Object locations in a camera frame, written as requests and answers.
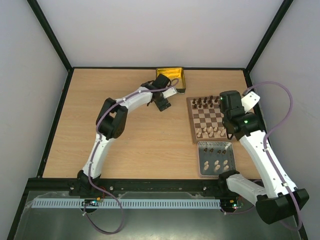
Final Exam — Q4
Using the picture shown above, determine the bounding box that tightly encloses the gold tin box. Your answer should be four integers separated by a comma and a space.
156, 67, 186, 94

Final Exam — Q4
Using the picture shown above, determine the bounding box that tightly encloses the wooden chess board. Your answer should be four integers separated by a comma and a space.
186, 95, 229, 144

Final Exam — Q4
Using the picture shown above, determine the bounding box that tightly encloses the silver metal tray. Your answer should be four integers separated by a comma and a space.
197, 141, 236, 178

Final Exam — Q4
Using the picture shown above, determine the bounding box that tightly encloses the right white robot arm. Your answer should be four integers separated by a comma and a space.
218, 90, 310, 224

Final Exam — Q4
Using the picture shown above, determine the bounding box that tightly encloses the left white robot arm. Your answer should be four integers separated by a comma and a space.
77, 74, 179, 186

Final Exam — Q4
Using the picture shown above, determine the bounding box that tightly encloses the light pawn in tray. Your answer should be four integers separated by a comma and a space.
223, 160, 230, 172
213, 160, 221, 173
203, 161, 210, 171

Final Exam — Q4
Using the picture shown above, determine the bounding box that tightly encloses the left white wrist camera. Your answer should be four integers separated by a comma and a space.
162, 87, 178, 99

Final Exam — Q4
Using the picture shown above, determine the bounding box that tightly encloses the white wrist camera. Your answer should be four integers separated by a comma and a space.
241, 91, 261, 113
162, 87, 178, 99

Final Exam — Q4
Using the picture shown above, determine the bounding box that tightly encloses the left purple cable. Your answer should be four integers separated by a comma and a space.
82, 78, 180, 235

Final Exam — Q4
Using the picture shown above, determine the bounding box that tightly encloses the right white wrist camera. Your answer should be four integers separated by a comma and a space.
241, 91, 261, 113

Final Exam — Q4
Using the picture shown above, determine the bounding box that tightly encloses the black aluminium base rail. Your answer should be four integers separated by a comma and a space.
24, 177, 238, 199

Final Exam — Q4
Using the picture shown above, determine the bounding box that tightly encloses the white slotted cable duct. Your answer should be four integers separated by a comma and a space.
31, 198, 221, 210

